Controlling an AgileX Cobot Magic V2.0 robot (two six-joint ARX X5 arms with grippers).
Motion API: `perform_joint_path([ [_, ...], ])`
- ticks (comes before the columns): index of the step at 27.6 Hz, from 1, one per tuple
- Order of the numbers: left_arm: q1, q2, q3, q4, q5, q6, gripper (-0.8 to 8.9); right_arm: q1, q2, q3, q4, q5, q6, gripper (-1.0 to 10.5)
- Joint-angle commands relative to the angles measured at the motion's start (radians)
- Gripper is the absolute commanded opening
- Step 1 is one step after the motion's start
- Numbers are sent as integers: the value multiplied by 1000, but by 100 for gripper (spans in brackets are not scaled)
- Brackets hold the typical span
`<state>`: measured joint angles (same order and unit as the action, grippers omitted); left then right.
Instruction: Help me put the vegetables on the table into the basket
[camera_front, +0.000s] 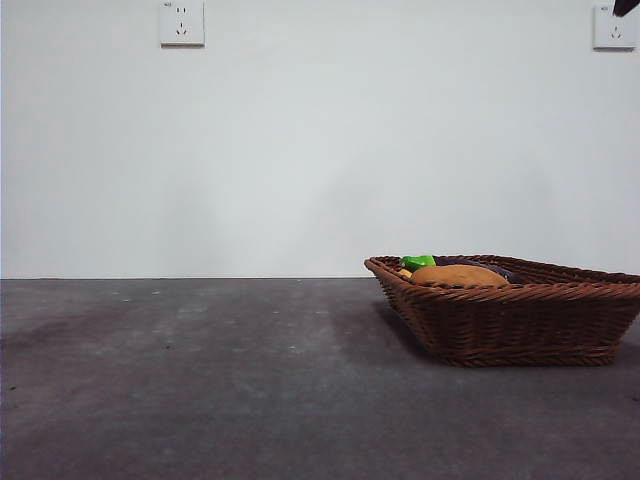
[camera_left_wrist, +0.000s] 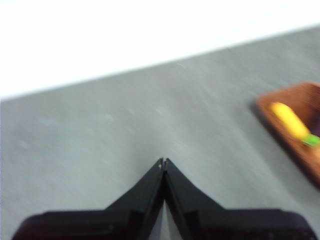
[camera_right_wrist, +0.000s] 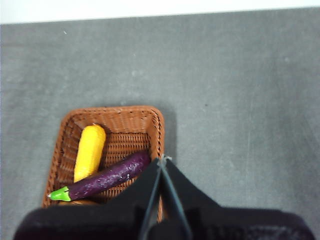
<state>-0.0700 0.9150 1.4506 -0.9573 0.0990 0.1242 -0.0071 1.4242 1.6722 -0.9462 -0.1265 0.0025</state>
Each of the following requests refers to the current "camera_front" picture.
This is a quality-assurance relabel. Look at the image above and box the white wall socket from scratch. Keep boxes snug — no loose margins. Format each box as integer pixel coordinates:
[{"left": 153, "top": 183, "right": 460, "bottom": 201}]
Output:
[
  {"left": 592, "top": 4, "right": 637, "bottom": 51},
  {"left": 159, "top": 1, "right": 205, "bottom": 49}
]

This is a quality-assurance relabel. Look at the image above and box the purple eggplant with green stem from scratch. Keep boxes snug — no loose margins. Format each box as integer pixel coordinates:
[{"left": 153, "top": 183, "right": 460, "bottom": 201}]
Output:
[{"left": 399, "top": 254, "right": 519, "bottom": 285}]

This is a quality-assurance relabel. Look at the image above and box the brown potato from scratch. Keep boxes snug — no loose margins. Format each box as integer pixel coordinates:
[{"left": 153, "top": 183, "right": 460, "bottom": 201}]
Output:
[{"left": 410, "top": 264, "right": 510, "bottom": 289}]

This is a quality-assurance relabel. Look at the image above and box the brown wicker basket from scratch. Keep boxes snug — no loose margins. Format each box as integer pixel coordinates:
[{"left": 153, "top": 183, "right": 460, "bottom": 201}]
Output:
[{"left": 364, "top": 254, "right": 640, "bottom": 369}]

